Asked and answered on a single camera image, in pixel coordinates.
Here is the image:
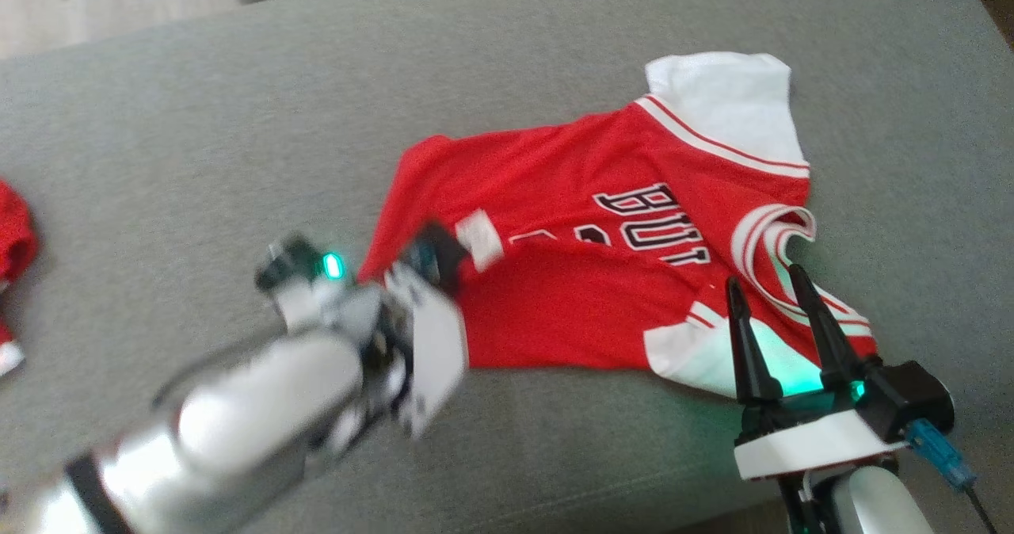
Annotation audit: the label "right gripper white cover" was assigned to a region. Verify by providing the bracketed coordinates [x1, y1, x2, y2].
[726, 263, 912, 483]

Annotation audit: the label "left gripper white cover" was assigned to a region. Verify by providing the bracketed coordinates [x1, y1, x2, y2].
[269, 221, 470, 440]

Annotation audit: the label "red basketball jersey white sleeves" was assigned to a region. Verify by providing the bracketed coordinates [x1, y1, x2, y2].
[358, 52, 879, 401]

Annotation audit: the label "red basketball shorts white hem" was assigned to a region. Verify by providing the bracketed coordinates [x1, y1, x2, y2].
[0, 179, 40, 377]

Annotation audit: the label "grey fabric sofa seat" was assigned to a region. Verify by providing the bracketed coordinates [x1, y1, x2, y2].
[0, 0, 1014, 534]

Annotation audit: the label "right camera cable blue plug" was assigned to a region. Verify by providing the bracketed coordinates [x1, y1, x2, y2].
[905, 418, 1001, 534]

